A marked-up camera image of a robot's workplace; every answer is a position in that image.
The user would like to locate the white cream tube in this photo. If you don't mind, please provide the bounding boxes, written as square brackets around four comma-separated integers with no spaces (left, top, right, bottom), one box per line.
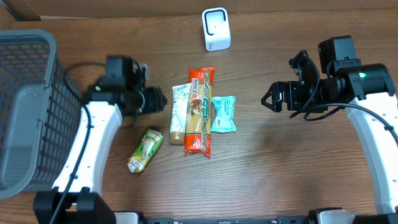
[169,83,191,145]

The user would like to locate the green yellow snack packet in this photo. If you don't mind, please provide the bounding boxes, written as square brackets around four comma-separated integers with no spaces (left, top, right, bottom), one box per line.
[127,129,163,174]

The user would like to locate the orange spaghetti packet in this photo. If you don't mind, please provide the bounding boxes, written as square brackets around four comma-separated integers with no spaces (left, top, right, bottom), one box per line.
[184,67,216,157]

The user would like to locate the teal snack packet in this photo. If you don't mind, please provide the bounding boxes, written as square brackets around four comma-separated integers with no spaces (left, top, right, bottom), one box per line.
[211,96,236,133]

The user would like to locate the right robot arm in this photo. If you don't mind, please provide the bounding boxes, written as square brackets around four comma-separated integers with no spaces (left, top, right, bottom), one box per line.
[261,35,397,224]

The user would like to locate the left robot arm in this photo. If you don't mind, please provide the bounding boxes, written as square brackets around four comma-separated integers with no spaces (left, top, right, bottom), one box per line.
[33,55,167,223]

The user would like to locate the white barcode scanner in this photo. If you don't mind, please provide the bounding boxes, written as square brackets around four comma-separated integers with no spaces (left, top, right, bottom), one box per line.
[201,7,231,52]

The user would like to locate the grey plastic mesh basket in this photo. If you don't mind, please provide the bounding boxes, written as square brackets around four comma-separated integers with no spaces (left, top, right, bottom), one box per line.
[1,29,81,198]

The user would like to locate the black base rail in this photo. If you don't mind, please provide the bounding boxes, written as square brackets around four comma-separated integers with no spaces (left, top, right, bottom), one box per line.
[113,211,366,224]

